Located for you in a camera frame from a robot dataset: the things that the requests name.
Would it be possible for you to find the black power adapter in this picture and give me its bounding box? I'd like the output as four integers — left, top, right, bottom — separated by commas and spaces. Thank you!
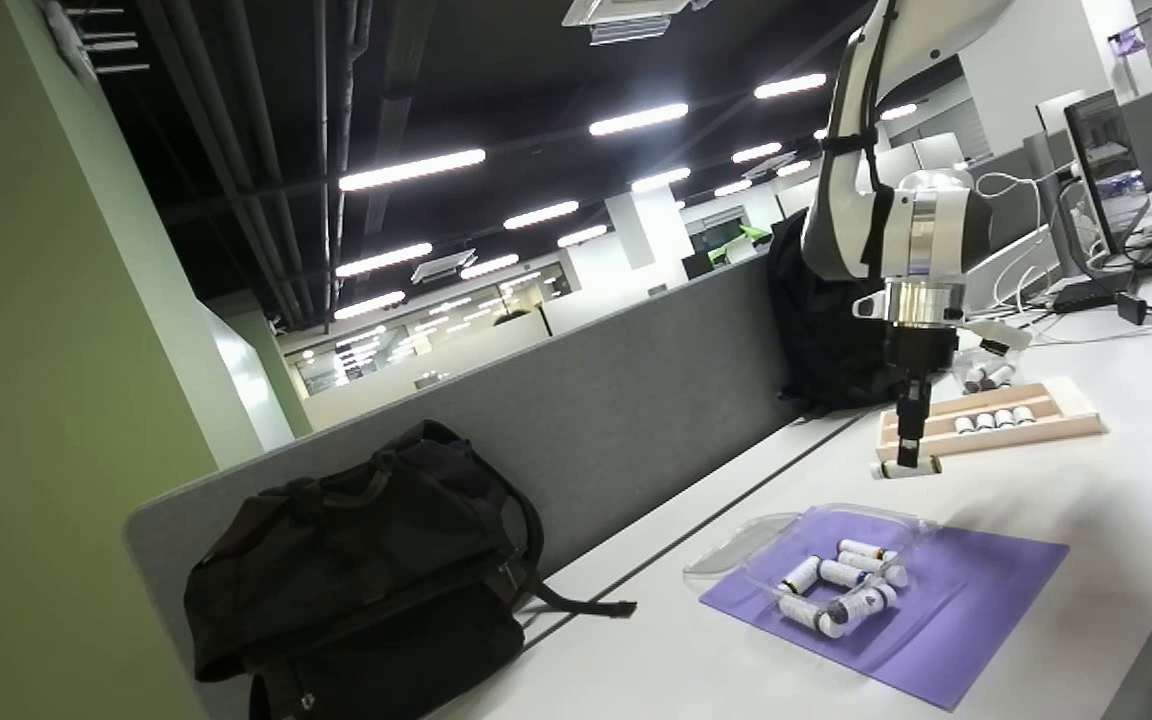
1046, 266, 1117, 318

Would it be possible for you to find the white box with cables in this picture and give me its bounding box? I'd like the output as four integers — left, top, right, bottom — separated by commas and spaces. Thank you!
958, 218, 1065, 325

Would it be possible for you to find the ceiling air conditioner unit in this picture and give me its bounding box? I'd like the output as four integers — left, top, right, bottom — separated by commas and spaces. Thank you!
557, 0, 714, 52

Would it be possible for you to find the ceiling fluorescent light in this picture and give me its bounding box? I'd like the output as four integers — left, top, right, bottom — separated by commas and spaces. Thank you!
326, 289, 412, 325
585, 101, 695, 145
336, 145, 493, 198
501, 196, 585, 235
332, 235, 441, 284

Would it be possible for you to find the wooden tray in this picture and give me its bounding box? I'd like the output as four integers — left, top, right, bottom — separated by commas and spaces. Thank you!
873, 371, 1111, 469

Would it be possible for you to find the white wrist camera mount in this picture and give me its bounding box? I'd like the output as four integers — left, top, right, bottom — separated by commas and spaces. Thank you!
846, 284, 1034, 356

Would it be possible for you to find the grey desk partition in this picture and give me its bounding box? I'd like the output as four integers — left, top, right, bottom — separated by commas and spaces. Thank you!
125, 137, 1072, 720

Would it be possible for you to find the round clear plastic tub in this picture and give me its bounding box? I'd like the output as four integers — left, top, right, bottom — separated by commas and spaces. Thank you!
954, 347, 1023, 397

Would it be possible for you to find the black duffel bag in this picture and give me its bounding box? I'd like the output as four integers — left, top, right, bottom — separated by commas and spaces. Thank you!
180, 415, 640, 720

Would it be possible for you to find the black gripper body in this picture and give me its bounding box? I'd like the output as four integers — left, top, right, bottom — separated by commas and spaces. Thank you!
881, 318, 958, 390

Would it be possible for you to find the purple mat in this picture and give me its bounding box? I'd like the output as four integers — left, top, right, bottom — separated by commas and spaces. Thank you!
700, 511, 1076, 711

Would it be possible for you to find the black laptop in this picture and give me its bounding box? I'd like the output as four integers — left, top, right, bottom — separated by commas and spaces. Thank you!
1059, 73, 1152, 271

